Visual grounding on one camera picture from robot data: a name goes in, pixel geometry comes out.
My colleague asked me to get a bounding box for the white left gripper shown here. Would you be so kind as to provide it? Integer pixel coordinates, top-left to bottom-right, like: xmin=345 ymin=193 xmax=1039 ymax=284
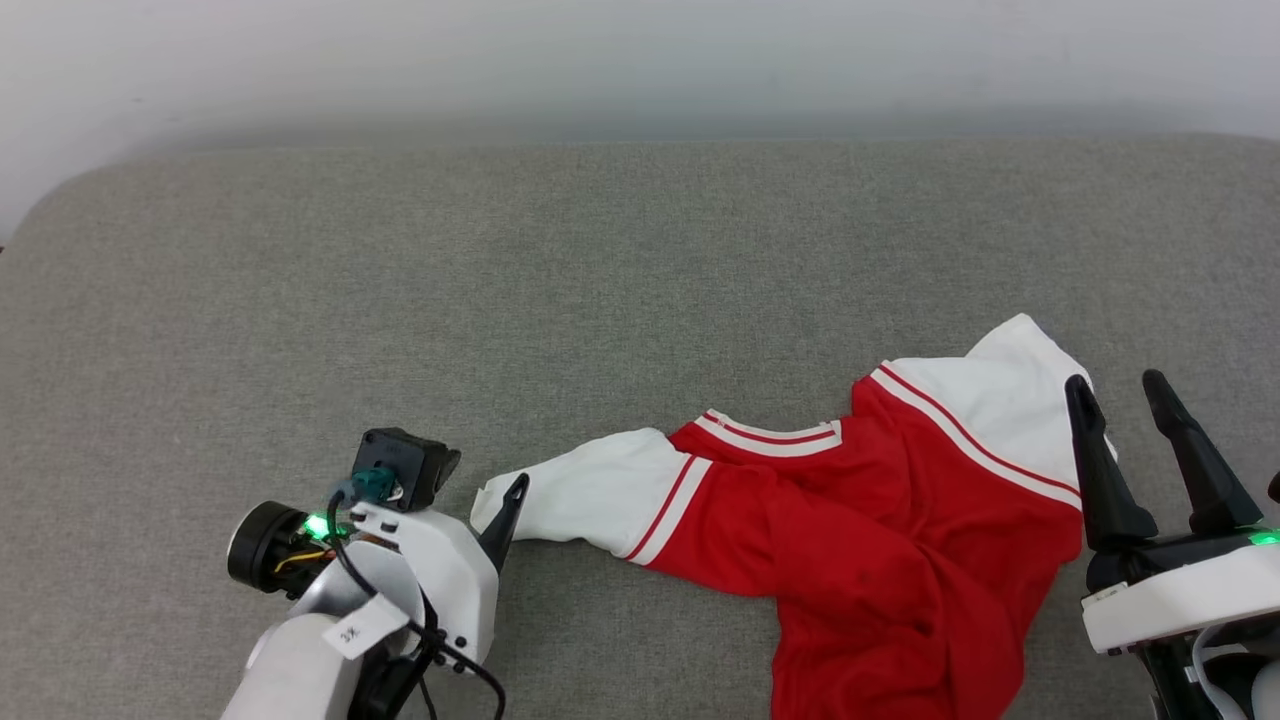
xmin=227 ymin=474 xmax=531 ymax=673

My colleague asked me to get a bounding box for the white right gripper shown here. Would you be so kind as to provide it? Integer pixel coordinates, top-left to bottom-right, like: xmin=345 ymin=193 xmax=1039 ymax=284
xmin=1065 ymin=370 xmax=1280 ymax=656

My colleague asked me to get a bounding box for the red and white shirt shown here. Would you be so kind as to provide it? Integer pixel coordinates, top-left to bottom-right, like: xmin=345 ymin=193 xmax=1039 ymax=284
xmin=470 ymin=313 xmax=1119 ymax=720

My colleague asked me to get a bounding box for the grey fabric sofa cushion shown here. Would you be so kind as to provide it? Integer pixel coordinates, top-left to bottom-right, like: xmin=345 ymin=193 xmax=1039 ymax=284
xmin=0 ymin=135 xmax=1280 ymax=720

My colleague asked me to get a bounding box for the teal cable connector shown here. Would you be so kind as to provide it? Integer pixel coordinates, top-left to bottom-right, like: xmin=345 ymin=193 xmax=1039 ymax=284
xmin=335 ymin=466 xmax=399 ymax=506

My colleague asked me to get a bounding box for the thin black cable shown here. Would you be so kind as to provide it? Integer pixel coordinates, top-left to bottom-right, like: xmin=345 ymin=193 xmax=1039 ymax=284
xmin=326 ymin=490 xmax=507 ymax=720

